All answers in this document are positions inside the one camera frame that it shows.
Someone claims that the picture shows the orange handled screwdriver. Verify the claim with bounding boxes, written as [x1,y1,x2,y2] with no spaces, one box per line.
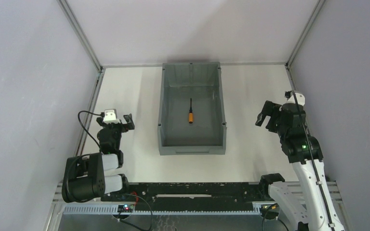
[188,98,194,124]

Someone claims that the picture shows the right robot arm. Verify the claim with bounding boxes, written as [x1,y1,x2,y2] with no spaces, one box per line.
[255,101,345,231]

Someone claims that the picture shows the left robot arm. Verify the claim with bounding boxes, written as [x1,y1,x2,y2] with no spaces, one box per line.
[62,110,135,203]

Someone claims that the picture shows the grey plastic storage bin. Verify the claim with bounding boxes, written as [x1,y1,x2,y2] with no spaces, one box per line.
[157,62,227,155]

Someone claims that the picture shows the small circuit board with leds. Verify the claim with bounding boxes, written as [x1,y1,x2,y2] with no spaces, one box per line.
[118,204,135,213]

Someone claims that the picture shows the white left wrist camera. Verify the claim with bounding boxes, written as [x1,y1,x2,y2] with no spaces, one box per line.
[101,109,121,124]

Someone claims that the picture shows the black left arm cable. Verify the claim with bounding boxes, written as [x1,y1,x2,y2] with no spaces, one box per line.
[77,110,106,151]

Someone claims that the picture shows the grey slotted cable duct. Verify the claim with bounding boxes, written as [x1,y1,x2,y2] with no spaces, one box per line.
[63,204,269,215]

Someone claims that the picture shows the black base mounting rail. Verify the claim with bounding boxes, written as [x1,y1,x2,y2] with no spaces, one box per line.
[101,182,271,212]

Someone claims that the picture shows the black cable at front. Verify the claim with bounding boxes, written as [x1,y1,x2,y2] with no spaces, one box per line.
[111,193,154,231]

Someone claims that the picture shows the aluminium frame front rail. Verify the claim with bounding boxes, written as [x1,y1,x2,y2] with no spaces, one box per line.
[52,181,343,216]

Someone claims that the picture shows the left aluminium frame profile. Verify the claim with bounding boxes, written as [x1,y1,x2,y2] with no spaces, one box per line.
[56,0,105,156]

